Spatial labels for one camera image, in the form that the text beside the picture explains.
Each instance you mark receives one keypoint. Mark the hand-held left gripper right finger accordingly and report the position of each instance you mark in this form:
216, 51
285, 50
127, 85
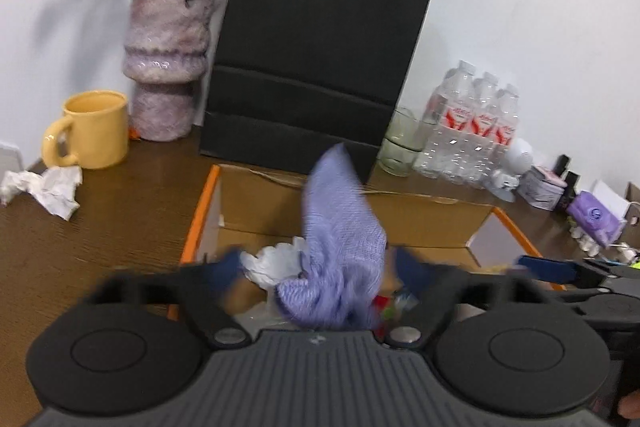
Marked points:
409, 268

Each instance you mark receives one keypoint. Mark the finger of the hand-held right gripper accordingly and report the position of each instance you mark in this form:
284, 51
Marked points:
546, 269

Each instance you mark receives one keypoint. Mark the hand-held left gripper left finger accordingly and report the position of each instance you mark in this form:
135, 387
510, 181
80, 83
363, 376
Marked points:
226, 271

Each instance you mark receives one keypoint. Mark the cardboard box with orange edge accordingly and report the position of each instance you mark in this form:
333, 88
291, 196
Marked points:
430, 217

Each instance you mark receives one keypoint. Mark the purple knitted cloth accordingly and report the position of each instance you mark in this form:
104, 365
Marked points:
340, 227

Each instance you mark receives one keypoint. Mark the colourful snack wrapper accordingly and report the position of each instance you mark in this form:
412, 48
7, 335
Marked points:
392, 304

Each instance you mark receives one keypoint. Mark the purple tissue pack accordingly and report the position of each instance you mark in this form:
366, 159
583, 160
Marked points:
595, 214

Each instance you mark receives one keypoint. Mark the grey tin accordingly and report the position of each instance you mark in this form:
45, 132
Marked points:
542, 187

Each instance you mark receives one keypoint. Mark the small black box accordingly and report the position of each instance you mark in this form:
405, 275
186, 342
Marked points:
570, 187

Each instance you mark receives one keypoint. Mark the white box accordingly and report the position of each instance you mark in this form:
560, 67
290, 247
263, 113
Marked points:
612, 199

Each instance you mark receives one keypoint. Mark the white round gadget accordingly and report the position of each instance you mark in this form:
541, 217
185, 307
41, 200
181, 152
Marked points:
517, 155

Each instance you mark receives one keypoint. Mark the clear drinking glass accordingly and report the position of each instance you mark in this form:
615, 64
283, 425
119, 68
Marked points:
400, 142

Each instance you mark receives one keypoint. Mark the clear water bottle red label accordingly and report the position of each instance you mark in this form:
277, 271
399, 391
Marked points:
505, 132
477, 127
452, 107

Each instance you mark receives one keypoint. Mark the yellow mug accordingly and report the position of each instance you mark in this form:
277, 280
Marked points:
95, 129

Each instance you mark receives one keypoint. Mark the crumpled white tissue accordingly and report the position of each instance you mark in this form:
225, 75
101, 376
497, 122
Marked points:
47, 189

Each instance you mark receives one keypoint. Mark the purple fuzzy vase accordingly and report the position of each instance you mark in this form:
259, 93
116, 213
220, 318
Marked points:
167, 57

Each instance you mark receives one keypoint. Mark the black paper bag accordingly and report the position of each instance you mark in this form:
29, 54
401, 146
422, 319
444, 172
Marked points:
320, 57

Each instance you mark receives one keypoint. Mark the white wall socket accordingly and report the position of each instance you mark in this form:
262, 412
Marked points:
10, 157

